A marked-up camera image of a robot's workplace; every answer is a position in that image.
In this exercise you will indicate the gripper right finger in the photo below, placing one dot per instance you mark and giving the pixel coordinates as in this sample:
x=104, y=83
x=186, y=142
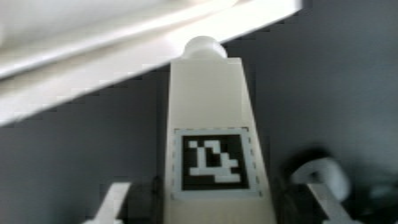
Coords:
x=309, y=204

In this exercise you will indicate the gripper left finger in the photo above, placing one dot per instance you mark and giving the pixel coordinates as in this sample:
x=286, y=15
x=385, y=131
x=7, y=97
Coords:
x=126, y=205

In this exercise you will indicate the white square desk top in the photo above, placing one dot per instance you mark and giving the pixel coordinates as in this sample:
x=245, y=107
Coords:
x=81, y=43

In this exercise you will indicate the white leg with peg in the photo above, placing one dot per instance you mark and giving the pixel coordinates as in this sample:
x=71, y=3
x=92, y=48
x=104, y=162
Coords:
x=321, y=171

